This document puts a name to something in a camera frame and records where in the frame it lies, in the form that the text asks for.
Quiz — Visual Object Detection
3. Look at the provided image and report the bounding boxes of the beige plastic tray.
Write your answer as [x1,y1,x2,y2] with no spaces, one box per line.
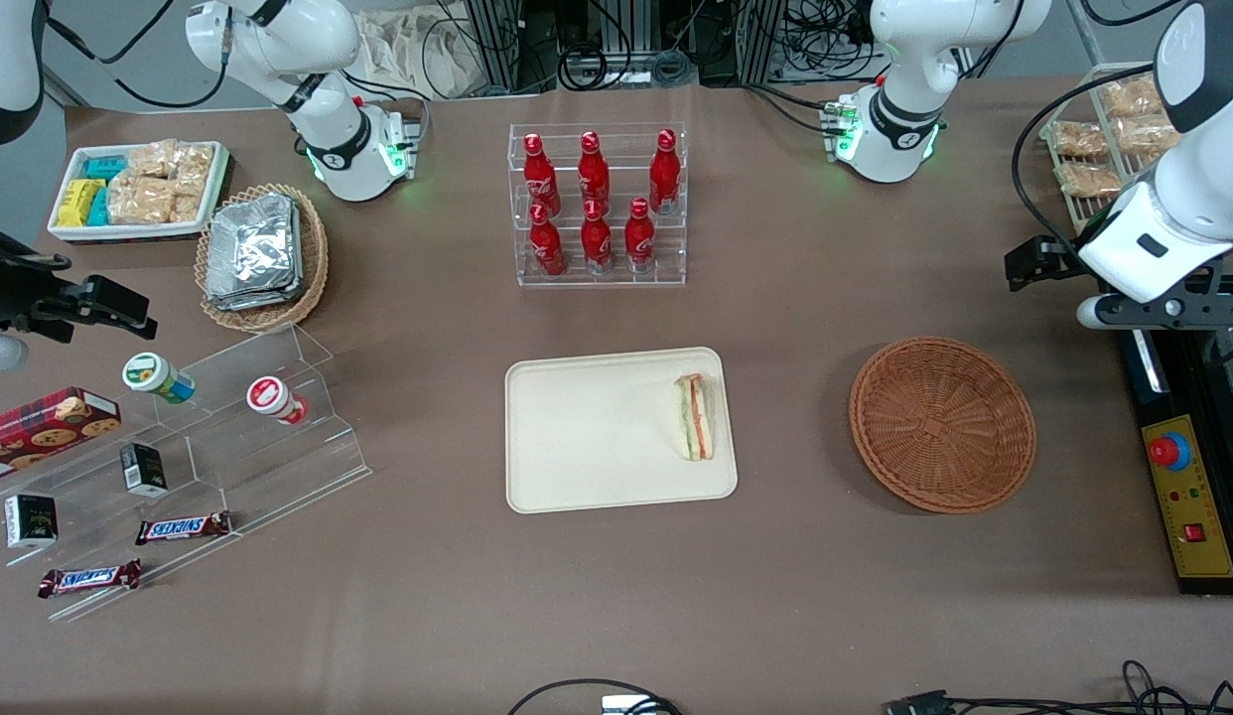
[504,347,739,515]

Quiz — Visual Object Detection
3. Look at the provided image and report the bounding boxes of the clear acrylic bottle rack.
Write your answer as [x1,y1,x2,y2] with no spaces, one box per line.
[508,122,688,288]

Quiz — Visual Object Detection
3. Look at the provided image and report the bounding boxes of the yellow snack packet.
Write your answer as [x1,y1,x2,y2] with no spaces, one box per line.
[57,179,106,228]

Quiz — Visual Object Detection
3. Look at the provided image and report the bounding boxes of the green sunflower lid cup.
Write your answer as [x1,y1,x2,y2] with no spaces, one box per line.
[121,352,198,405]

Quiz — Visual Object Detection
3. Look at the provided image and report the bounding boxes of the triangular sandwich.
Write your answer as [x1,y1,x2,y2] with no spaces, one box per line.
[672,372,718,463]

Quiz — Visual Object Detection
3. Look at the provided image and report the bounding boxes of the clear bag of brown snacks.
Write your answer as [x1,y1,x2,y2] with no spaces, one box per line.
[1057,161,1126,201]
[1113,116,1175,161]
[1097,76,1165,119]
[1050,120,1111,160]

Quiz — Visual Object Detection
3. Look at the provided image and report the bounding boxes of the black tangled floor cables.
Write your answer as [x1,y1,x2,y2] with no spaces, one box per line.
[949,658,1233,715]

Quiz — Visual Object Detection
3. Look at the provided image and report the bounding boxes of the light tan wicker basket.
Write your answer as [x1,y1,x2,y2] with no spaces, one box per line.
[195,183,331,334]

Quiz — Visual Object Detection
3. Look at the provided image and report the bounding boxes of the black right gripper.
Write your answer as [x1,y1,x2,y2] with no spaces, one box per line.
[0,226,159,345]

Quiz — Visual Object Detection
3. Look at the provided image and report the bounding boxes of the aluminium frame post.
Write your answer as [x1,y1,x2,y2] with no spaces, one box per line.
[736,0,788,86]
[466,0,525,96]

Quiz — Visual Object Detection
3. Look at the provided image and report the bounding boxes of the black cable connector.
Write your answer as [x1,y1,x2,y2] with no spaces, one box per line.
[884,689,957,715]

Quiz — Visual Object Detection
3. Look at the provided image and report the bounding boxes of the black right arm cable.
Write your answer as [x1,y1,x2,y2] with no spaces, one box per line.
[39,0,228,111]

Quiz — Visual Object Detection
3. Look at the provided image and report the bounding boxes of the dark brown wicker basket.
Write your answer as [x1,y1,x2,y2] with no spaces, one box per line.
[849,337,1037,515]

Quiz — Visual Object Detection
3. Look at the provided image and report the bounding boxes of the white wire rack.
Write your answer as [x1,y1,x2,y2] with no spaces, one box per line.
[1036,63,1178,237]

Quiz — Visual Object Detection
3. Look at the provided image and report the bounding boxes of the clear acrylic stepped shelf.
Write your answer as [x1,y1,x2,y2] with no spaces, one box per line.
[0,323,373,625]

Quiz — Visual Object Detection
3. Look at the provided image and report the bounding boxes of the red cola bottle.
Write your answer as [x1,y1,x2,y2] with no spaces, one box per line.
[523,133,562,217]
[578,130,612,215]
[529,204,567,277]
[623,197,657,274]
[648,128,682,215]
[581,199,615,275]

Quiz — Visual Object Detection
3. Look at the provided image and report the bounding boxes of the black coiled cable bundle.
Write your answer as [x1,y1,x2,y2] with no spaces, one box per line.
[555,38,639,92]

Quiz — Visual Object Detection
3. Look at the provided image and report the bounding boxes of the beige crumpled cloth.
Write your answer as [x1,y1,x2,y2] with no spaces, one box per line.
[361,8,485,101]

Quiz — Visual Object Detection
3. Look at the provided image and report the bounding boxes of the red strawberry lid cup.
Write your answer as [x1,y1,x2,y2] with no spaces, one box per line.
[245,375,311,427]

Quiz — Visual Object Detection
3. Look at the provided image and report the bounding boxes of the black looped cable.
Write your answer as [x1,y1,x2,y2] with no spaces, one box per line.
[504,677,683,715]

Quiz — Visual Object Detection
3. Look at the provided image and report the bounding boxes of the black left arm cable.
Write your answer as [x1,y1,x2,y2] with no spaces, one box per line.
[1010,63,1157,285]

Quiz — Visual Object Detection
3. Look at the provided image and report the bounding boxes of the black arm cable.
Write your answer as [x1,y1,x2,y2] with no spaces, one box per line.
[1010,63,1157,285]
[39,0,228,111]

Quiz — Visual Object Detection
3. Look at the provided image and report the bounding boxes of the white rectangular snack bin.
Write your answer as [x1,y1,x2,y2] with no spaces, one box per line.
[47,141,232,244]

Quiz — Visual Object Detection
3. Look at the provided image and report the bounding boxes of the small black white-sided box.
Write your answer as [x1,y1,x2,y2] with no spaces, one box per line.
[4,494,61,550]

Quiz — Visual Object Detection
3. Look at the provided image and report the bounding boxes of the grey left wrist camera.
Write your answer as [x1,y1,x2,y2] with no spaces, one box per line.
[1076,292,1233,332]

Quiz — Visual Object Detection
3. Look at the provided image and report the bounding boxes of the silver foil packet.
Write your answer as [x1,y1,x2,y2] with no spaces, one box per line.
[204,204,306,313]
[206,194,300,299]

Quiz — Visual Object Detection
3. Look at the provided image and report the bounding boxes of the small black barcode box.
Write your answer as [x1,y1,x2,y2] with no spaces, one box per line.
[119,442,170,499]

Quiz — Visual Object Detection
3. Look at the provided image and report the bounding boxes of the red tartan cookie box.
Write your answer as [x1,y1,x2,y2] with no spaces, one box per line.
[0,386,123,487]

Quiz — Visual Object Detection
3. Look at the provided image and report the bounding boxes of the yellow control box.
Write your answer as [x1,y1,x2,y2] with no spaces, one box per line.
[1116,326,1233,598]

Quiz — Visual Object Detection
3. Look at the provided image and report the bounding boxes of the brown Snickers bar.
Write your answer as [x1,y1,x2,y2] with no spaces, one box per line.
[37,559,144,600]
[134,510,234,547]

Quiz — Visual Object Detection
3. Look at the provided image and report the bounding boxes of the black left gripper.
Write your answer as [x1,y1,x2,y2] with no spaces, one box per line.
[1005,235,1233,301]

